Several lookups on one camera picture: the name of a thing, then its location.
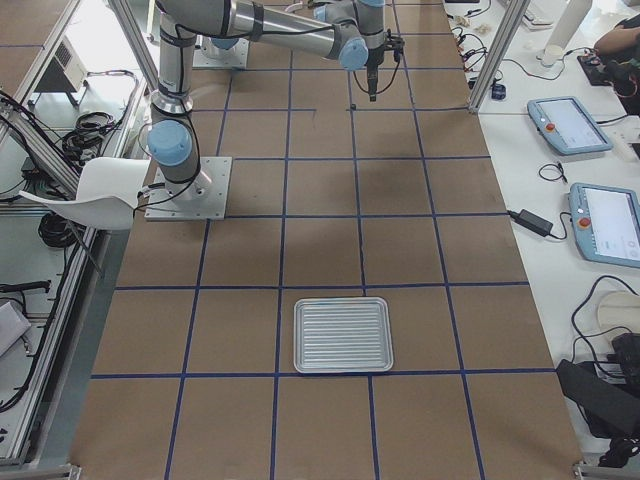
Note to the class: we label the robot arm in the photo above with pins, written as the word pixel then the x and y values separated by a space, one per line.
pixel 216 35

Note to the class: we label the blue teach pendant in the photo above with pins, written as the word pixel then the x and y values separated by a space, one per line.
pixel 605 222
pixel 565 124

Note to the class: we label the lower blue teach pendant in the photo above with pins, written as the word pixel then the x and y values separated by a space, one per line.
pixel 605 222

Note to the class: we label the white plastic chair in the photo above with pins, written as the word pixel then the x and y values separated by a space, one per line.
pixel 106 194

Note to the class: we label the black power adapter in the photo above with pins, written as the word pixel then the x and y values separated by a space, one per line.
pixel 531 222

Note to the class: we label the upper blue teach pendant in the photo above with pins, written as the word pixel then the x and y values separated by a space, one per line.
pixel 565 124

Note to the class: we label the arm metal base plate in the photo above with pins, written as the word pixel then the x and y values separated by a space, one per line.
pixel 206 197
pixel 221 54

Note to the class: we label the silver ribbed metal tray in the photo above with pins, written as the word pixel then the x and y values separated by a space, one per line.
pixel 342 335

